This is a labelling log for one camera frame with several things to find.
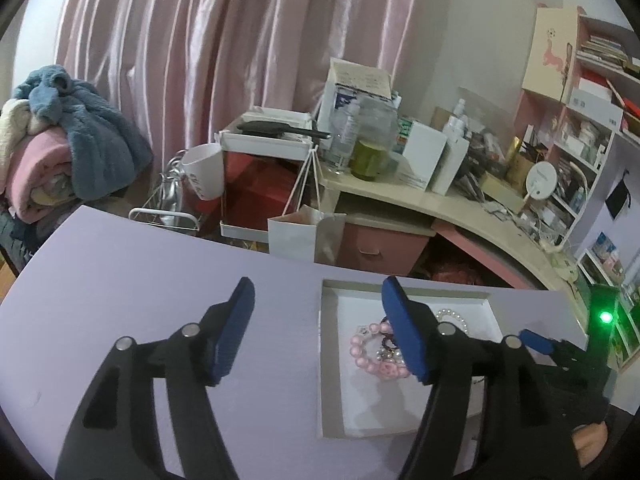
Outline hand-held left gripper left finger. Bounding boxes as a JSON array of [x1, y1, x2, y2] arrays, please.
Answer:
[[54, 276, 256, 480]]

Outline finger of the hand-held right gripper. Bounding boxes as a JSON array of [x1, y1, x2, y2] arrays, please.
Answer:
[[517, 329, 608, 396]]

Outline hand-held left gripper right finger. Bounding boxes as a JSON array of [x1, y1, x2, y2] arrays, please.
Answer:
[[381, 275, 583, 480]]

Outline pink bead bracelet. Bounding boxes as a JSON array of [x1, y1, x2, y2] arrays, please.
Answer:
[[350, 321, 416, 381]]

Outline grey tray with white inside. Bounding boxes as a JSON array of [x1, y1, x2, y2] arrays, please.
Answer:
[[317, 277, 503, 440]]

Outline person's right hand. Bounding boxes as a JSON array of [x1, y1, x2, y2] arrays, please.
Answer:
[[572, 422, 608, 466]]

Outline pink desk drawer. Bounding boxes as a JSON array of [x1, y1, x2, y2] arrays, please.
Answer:
[[340, 220, 433, 277]]

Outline white paper bag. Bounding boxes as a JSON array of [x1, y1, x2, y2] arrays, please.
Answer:
[[267, 147, 347, 265]]

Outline white storage cart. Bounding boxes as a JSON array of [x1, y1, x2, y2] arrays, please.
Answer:
[[214, 106, 320, 241]]

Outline white mug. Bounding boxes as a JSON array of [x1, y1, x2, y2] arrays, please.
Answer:
[[179, 142, 226, 202]]

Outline round white mirror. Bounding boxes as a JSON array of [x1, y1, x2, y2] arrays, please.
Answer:
[[520, 161, 558, 216]]

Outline plain white box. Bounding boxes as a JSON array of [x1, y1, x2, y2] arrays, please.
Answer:
[[400, 122, 448, 192]]

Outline white pump bottle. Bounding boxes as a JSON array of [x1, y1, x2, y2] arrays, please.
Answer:
[[442, 99, 471, 196]]

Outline clear plastic bottle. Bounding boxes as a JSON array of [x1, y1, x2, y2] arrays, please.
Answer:
[[327, 100, 362, 175]]

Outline black comb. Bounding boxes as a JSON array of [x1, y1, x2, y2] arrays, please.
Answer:
[[236, 120, 332, 140]]

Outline pink and white bookshelf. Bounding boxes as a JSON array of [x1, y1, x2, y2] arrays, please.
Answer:
[[520, 5, 640, 361]]

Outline blue fluffy robe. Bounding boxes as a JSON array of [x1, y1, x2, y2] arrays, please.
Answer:
[[12, 65, 153, 201]]

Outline pink folded blanket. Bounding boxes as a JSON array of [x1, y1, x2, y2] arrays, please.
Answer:
[[7, 130, 81, 223]]

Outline white cardboard box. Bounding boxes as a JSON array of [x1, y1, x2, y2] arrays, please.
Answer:
[[320, 57, 402, 161]]

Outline pink curtain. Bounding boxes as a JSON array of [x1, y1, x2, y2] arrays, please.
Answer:
[[52, 0, 426, 176]]

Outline cream box with pink animal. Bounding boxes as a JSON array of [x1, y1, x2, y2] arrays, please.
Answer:
[[521, 6, 581, 103]]

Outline cream fluffy blanket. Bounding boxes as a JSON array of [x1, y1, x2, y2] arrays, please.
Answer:
[[0, 97, 40, 181]]

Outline dark red bead bracelet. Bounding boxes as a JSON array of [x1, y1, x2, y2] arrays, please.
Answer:
[[379, 316, 401, 352]]

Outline white pearl bracelet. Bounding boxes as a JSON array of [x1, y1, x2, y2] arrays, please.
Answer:
[[434, 308, 471, 335]]

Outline white wire rack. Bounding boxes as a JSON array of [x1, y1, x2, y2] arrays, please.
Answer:
[[129, 155, 202, 237]]

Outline black card on wall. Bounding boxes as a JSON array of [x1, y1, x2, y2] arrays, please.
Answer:
[[605, 170, 630, 220]]

